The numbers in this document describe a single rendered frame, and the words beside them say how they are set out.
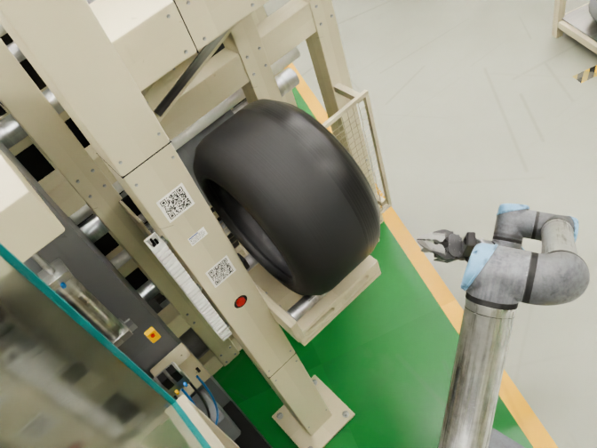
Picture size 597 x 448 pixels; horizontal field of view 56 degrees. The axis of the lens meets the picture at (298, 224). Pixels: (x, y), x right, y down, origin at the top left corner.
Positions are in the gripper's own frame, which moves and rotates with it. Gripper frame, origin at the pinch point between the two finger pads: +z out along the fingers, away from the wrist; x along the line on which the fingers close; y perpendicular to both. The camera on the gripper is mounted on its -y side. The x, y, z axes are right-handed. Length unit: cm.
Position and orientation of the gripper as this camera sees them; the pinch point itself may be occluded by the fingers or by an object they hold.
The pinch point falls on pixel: (422, 239)
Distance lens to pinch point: 172.5
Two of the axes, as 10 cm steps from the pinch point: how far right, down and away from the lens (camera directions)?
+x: 0.8, -9.5, 3.0
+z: -9.3, -1.8, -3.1
